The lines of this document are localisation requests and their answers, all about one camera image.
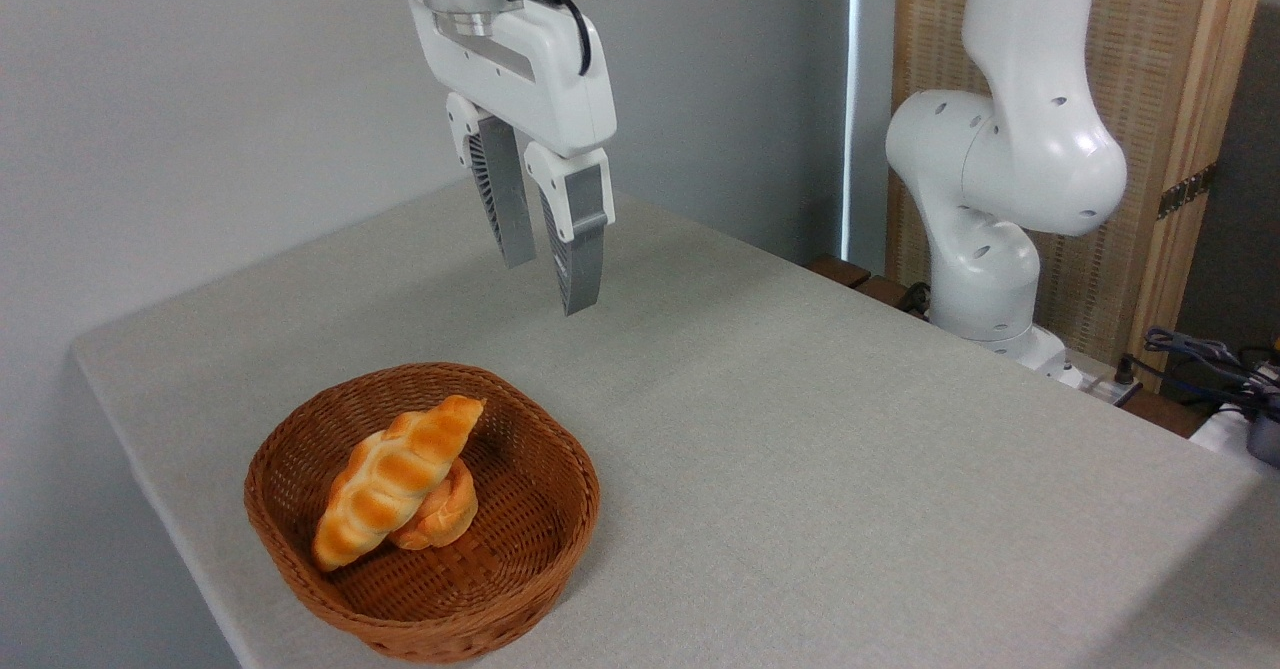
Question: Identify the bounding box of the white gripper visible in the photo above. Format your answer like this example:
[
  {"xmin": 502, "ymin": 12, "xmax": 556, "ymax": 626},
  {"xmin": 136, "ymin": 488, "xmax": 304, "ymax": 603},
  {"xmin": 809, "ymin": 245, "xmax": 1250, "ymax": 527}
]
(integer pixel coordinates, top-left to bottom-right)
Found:
[{"xmin": 407, "ymin": 0, "xmax": 619, "ymax": 318}]

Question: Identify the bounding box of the long braided bread loaf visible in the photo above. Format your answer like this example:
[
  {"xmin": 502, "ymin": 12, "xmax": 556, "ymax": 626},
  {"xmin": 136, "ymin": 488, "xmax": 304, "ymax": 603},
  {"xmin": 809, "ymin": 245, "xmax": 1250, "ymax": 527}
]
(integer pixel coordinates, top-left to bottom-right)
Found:
[{"xmin": 311, "ymin": 394, "xmax": 488, "ymax": 574}]

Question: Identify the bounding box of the round knotted bread roll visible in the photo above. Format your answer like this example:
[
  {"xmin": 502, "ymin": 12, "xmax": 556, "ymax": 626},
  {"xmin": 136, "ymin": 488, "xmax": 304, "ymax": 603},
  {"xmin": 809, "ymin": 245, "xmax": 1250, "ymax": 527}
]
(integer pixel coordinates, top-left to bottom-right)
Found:
[{"xmin": 387, "ymin": 456, "xmax": 480, "ymax": 552}]

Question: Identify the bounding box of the brown woven wicker basket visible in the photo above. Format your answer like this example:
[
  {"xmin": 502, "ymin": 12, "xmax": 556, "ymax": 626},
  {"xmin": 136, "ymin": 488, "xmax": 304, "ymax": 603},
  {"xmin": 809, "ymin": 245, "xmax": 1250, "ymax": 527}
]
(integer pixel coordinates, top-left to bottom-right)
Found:
[{"xmin": 244, "ymin": 362, "xmax": 602, "ymax": 665}]

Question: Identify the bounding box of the grey tablecloth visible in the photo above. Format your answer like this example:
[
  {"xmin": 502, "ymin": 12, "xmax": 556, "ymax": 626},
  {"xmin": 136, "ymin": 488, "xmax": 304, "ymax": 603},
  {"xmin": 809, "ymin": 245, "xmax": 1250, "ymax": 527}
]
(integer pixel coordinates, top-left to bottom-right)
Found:
[{"xmin": 70, "ymin": 154, "xmax": 1280, "ymax": 669}]

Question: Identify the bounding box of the dark metal screen hinge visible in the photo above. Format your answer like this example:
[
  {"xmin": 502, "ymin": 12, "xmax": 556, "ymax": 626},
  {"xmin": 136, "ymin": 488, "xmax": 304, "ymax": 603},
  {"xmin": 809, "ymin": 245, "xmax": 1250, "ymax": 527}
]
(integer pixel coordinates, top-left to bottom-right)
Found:
[{"xmin": 1157, "ymin": 161, "xmax": 1220, "ymax": 221}]

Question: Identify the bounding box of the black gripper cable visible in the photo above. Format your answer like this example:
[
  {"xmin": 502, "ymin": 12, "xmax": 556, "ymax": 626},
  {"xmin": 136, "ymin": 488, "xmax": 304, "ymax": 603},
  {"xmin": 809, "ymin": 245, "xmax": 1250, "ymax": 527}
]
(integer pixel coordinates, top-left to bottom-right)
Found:
[{"xmin": 509, "ymin": 0, "xmax": 594, "ymax": 78}]

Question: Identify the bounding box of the black cable bundle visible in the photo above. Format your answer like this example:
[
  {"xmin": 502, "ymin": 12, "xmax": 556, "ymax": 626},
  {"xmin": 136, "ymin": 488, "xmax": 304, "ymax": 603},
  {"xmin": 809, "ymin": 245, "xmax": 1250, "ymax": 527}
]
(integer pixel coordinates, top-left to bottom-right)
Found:
[{"xmin": 1113, "ymin": 326, "xmax": 1280, "ymax": 422}]

